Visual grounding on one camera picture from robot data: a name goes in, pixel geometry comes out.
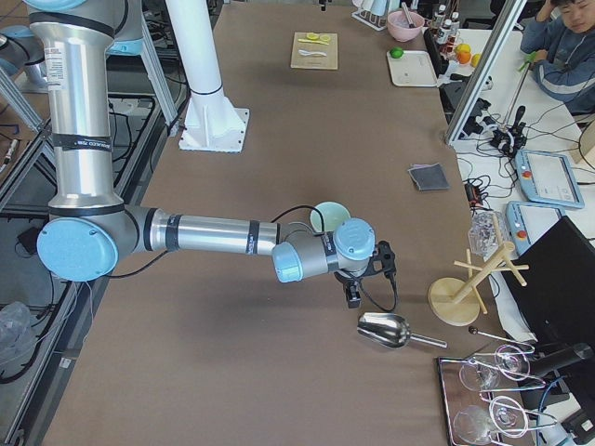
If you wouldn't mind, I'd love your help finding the light green bowl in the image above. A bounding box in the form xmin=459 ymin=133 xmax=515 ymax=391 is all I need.
xmin=310 ymin=202 xmax=351 ymax=232

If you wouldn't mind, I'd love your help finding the wine glass rack tray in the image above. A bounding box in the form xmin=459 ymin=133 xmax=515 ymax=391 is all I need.
xmin=436 ymin=357 xmax=557 ymax=445

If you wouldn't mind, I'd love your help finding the yellow plastic knife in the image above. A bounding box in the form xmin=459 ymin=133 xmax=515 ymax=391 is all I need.
xmin=297 ymin=38 xmax=330 ymax=46

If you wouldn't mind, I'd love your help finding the orange fruit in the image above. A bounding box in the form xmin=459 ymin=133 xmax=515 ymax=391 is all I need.
xmin=456 ymin=51 xmax=472 ymax=65

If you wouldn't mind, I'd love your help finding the aluminium frame post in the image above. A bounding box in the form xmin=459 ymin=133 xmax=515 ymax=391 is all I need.
xmin=444 ymin=0 xmax=527 ymax=146

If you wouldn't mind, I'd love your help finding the lower wine glass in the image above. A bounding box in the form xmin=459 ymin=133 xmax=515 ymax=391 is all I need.
xmin=453 ymin=396 xmax=529 ymax=445

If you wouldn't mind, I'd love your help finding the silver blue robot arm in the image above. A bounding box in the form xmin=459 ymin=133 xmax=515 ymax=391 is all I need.
xmin=28 ymin=1 xmax=377 ymax=308

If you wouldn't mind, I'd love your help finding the blue teach pendant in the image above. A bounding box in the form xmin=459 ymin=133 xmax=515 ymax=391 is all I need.
xmin=506 ymin=201 xmax=566 ymax=255
xmin=514 ymin=149 xmax=585 ymax=209

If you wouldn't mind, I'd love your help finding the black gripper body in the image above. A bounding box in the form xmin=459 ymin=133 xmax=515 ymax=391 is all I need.
xmin=334 ymin=269 xmax=362 ymax=294

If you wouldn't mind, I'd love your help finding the beige rabbit tray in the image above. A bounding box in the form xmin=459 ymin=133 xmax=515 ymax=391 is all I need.
xmin=386 ymin=50 xmax=438 ymax=87

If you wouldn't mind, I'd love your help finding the upper wine glass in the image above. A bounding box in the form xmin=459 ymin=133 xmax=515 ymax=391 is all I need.
xmin=458 ymin=345 xmax=530 ymax=391

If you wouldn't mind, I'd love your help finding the wooden cup tree stand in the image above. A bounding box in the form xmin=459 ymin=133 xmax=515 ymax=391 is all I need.
xmin=428 ymin=215 xmax=529 ymax=326

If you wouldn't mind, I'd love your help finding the metal scoop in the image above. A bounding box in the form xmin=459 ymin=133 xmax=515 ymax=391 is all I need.
xmin=357 ymin=312 xmax=448 ymax=348

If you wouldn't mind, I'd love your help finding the grey folded cloth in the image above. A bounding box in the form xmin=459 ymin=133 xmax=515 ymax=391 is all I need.
xmin=408 ymin=164 xmax=450 ymax=191

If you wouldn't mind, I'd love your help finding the green lime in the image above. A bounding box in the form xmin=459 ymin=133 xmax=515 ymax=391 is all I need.
xmin=390 ymin=46 xmax=403 ymax=59

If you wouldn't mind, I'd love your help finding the pink bowl with ice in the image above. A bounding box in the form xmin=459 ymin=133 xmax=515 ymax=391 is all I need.
xmin=387 ymin=10 xmax=425 ymax=42

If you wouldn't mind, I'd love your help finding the clear glass jar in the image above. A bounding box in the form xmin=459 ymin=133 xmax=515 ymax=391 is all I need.
xmin=468 ymin=211 xmax=509 ymax=257

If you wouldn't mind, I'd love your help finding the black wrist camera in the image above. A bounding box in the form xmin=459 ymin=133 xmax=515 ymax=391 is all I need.
xmin=372 ymin=241 xmax=396 ymax=276

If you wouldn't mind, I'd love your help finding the seated person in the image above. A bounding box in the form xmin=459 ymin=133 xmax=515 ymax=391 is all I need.
xmin=520 ymin=0 xmax=594 ymax=116

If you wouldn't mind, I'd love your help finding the bamboo cutting board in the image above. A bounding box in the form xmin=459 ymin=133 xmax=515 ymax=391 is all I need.
xmin=290 ymin=32 xmax=338 ymax=71

